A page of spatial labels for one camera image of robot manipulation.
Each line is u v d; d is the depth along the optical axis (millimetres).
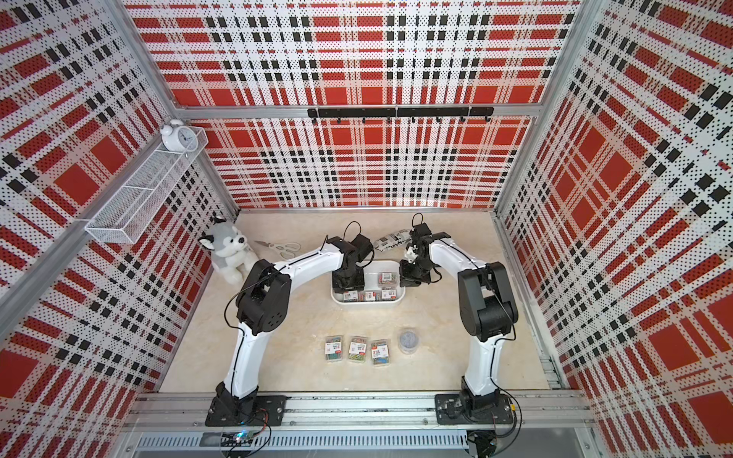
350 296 929
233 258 932
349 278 826
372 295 932
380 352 820
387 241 1069
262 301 556
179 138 803
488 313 514
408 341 836
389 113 881
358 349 821
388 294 932
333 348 821
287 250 1078
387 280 977
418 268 808
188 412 754
